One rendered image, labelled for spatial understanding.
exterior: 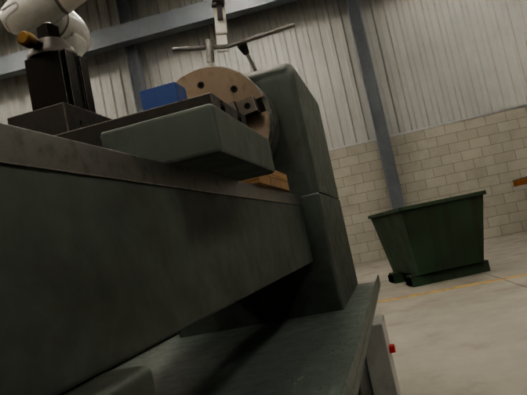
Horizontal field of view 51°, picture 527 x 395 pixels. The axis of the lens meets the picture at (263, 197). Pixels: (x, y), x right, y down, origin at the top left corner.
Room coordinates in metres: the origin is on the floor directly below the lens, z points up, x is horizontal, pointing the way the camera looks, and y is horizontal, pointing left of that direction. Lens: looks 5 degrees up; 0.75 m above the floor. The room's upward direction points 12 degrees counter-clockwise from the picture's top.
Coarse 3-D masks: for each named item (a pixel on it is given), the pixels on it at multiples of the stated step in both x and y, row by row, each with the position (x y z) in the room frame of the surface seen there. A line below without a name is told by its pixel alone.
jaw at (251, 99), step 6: (252, 96) 1.34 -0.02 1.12; (234, 102) 1.34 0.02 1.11; (240, 102) 1.35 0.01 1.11; (246, 102) 1.34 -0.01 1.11; (252, 102) 1.34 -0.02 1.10; (258, 102) 1.38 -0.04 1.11; (264, 102) 1.40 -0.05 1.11; (234, 108) 1.33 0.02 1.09; (240, 108) 1.35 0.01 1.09; (246, 108) 1.34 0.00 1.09; (252, 108) 1.34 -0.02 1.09; (258, 108) 1.36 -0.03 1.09; (264, 108) 1.37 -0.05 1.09; (246, 114) 1.35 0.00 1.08; (252, 114) 1.37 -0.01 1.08
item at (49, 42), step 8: (40, 40) 0.86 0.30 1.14; (48, 40) 0.86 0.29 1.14; (56, 40) 0.86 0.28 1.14; (64, 40) 0.88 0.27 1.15; (32, 48) 0.86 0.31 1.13; (40, 48) 0.85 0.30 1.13; (48, 48) 0.85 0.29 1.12; (56, 48) 0.85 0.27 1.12; (72, 48) 0.88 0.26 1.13; (32, 56) 0.86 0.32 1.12
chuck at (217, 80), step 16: (192, 80) 1.41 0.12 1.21; (208, 80) 1.40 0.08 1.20; (224, 80) 1.39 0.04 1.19; (240, 80) 1.38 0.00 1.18; (192, 96) 1.41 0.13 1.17; (224, 96) 1.40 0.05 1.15; (240, 96) 1.39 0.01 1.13; (256, 96) 1.38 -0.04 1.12; (272, 112) 1.42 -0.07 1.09; (256, 128) 1.38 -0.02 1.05; (272, 128) 1.40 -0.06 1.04; (272, 144) 1.43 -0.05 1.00
